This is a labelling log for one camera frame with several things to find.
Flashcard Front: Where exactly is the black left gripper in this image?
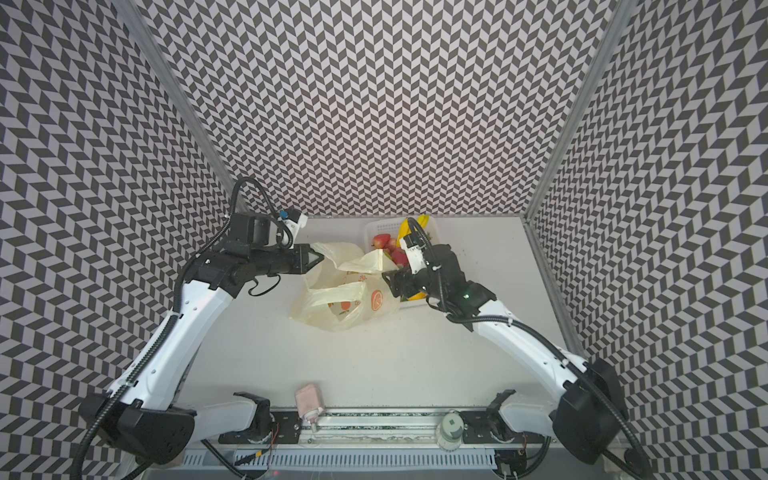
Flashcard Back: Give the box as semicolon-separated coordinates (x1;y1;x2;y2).
250;243;326;277

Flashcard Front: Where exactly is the translucent cream plastic bag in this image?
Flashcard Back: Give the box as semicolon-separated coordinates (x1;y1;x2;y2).
290;242;400;332

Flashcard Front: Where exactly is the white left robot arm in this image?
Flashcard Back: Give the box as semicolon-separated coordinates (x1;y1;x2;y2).
71;244;324;476

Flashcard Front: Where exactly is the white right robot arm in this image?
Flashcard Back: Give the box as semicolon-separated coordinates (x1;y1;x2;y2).
383;245;629;465

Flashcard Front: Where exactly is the pink fake dragon fruit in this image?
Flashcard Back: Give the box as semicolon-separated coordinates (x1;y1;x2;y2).
387;247;409;268

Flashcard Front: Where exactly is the yellow fake banana bunch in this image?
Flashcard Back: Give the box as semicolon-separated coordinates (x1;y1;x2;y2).
397;214;431;246

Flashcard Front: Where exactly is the red fake peach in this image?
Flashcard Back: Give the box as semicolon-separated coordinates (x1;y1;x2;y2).
372;234;391;250

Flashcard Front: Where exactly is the white plastic basket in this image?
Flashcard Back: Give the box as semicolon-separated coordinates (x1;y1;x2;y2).
364;215;448;308

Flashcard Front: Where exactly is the pink cloth pad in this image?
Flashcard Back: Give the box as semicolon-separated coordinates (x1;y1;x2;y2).
294;383;325;424

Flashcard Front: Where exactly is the white green small bottle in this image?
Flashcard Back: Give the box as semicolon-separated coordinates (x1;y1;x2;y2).
435;411;465;451

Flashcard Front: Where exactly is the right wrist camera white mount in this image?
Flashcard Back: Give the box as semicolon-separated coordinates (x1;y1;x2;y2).
399;232;426;274

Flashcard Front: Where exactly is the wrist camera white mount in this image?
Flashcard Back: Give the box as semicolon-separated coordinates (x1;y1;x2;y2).
279;207;308;248
399;232;426;274

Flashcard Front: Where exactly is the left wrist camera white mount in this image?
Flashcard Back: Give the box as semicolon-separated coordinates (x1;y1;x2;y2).
279;207;308;248

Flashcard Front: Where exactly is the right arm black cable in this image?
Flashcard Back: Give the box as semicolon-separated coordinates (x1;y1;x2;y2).
407;217;652;480

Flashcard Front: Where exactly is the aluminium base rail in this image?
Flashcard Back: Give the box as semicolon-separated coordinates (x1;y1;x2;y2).
218;407;554;449

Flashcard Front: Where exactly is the aluminium corner post left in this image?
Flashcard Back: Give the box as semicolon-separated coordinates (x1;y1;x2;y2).
112;0;235;195

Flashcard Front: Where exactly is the aluminium corner post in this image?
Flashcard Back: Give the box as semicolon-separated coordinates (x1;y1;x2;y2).
112;0;235;195
523;0;638;224

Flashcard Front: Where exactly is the aluminium corner post right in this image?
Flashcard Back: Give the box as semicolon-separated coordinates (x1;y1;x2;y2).
523;0;638;224

